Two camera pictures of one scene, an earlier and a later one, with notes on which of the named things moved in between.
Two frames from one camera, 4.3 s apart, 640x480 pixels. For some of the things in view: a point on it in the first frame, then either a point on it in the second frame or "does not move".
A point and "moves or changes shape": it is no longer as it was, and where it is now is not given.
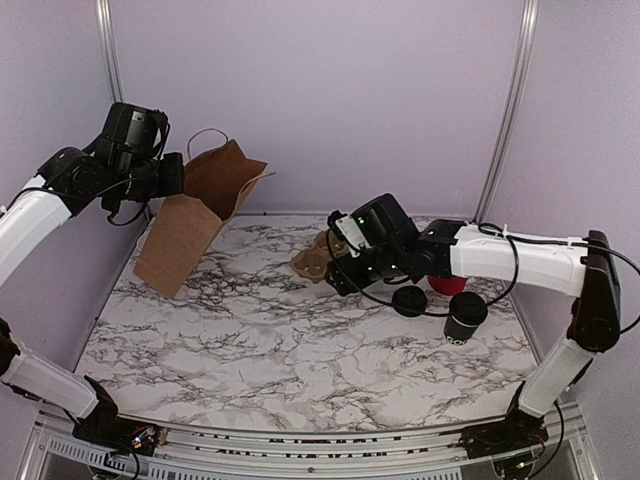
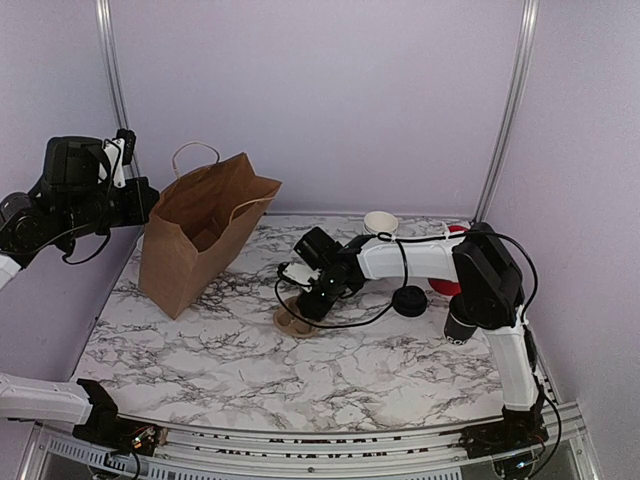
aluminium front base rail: x=54 y=452 does not move
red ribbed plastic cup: x=448 y=286 does not move
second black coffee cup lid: x=410 y=301 does not move
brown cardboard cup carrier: x=311 y=263 moves or changes shape
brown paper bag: x=215 y=186 moves or changes shape
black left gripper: x=174 y=182 → x=138 y=209
